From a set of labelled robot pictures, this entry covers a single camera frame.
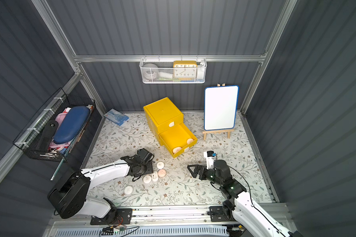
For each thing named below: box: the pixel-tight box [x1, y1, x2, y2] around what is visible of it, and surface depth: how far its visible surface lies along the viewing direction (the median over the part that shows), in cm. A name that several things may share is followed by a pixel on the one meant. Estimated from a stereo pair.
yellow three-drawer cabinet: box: [143, 96, 198, 158], surface depth 94 cm
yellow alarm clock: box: [172, 60, 198, 80], surface depth 91 cm
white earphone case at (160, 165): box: [156, 161, 165, 170], surface depth 91 cm
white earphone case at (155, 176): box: [152, 170, 159, 182], surface depth 86 cm
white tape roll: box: [142, 63, 159, 82], surface depth 89 cm
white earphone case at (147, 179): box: [142, 175, 152, 184], surface depth 86 cm
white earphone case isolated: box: [124, 185, 134, 196], surface depth 82 cm
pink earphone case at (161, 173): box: [157, 168, 167, 178], surface depth 88 cm
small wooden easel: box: [202, 82, 235, 141], surface depth 102 cm
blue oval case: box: [53, 106, 91, 145], surface depth 70 cm
